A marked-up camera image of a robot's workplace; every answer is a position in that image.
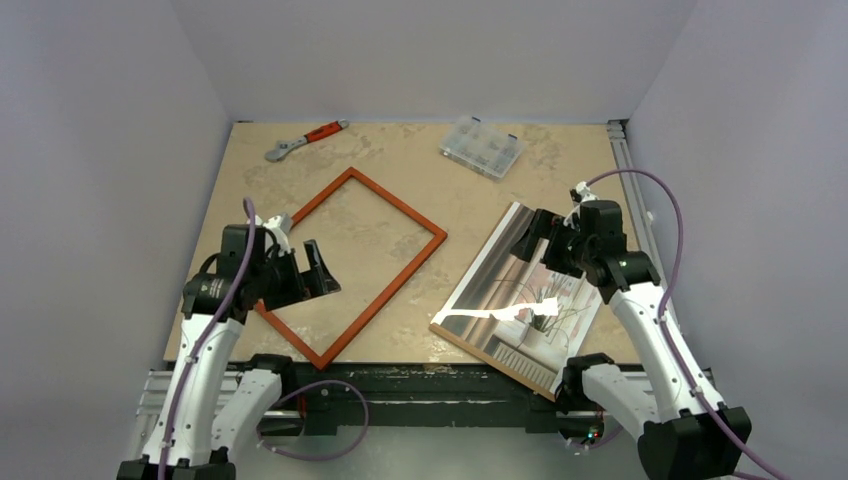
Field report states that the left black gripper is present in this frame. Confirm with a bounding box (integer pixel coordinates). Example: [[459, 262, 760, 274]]
[[252, 239, 338, 310]]

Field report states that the photo print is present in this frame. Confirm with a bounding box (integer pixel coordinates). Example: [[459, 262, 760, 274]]
[[430, 202, 601, 399]]

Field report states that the orange wooden picture frame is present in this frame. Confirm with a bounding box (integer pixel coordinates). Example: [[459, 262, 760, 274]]
[[257, 167, 448, 371]]

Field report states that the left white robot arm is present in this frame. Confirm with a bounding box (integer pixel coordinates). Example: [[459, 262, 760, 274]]
[[117, 215, 341, 479]]

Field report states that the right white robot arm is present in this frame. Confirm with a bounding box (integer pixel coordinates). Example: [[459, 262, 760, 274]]
[[510, 200, 752, 479]]

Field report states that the clear plastic organizer box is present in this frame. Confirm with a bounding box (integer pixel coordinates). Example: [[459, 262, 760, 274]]
[[439, 116, 526, 182]]

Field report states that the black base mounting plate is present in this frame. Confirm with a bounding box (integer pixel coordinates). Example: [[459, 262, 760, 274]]
[[254, 360, 607, 442]]

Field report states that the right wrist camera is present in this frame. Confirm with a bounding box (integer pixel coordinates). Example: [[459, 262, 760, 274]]
[[569, 181, 598, 207]]

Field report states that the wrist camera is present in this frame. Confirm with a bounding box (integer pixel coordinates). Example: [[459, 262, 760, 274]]
[[569, 181, 598, 207], [262, 214, 292, 256]]

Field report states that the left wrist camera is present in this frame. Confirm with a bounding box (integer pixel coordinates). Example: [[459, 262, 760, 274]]
[[262, 214, 292, 256]]

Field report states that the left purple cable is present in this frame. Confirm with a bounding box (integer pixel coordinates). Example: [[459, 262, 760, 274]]
[[156, 197, 370, 480]]

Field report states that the red handled adjustable wrench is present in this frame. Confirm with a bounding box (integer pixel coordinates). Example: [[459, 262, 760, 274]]
[[264, 119, 350, 163]]

